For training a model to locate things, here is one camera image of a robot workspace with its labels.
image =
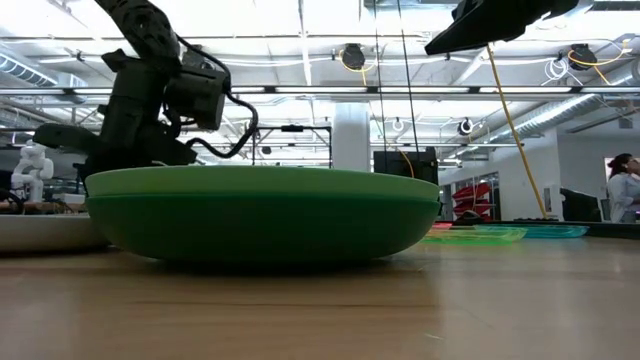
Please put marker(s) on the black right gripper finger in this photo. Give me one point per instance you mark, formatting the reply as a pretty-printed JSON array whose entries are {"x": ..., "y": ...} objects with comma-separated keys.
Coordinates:
[{"x": 490, "y": 22}]

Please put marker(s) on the large light green plate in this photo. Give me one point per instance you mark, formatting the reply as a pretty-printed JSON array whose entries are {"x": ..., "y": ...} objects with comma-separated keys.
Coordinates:
[{"x": 260, "y": 181}]

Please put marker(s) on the light blue plastic plate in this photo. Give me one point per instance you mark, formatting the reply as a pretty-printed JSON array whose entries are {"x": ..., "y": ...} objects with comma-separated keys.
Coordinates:
[{"x": 45, "y": 232}]

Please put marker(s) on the small red translucent plate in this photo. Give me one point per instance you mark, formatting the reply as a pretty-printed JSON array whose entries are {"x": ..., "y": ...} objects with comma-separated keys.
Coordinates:
[{"x": 442, "y": 226}]

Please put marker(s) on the small yellow-green translucent plate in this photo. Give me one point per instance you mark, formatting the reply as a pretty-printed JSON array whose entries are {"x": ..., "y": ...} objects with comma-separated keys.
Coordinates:
[{"x": 475, "y": 236}]

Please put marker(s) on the small teal translucent plate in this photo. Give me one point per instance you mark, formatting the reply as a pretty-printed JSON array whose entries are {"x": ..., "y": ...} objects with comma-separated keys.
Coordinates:
[{"x": 555, "y": 231}]

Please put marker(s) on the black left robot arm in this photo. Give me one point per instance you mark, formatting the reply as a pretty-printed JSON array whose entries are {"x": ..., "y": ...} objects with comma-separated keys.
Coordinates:
[{"x": 140, "y": 25}]

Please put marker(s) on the white humanoid robot figure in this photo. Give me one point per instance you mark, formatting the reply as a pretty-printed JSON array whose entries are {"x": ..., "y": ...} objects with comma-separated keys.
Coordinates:
[{"x": 32, "y": 170}]

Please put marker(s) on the large dark green plate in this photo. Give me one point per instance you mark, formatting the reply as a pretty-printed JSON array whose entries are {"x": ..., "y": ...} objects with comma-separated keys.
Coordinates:
[{"x": 260, "y": 227}]

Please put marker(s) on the black monitor screen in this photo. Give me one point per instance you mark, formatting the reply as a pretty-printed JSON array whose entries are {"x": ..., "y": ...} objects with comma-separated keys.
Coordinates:
[{"x": 395, "y": 165}]

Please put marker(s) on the red storage bins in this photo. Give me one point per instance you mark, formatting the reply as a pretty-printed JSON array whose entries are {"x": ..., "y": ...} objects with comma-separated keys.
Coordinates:
[{"x": 472, "y": 197}]

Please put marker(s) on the white building column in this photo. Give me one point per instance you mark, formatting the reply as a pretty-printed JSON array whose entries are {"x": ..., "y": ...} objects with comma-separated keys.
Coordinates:
[{"x": 351, "y": 140}]

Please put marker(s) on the person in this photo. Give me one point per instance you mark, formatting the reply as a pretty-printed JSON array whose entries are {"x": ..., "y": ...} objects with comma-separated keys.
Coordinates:
[{"x": 624, "y": 192}]

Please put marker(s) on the dark desk monitor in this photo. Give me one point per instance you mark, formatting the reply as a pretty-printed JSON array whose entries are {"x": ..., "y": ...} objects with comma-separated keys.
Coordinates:
[{"x": 580, "y": 205}]

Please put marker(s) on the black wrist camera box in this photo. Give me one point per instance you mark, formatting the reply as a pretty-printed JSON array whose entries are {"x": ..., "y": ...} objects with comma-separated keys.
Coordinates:
[{"x": 195, "y": 95}]

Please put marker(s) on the black metal rack frame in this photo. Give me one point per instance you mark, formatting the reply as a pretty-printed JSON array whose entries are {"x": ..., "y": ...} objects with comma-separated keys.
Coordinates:
[{"x": 292, "y": 128}]

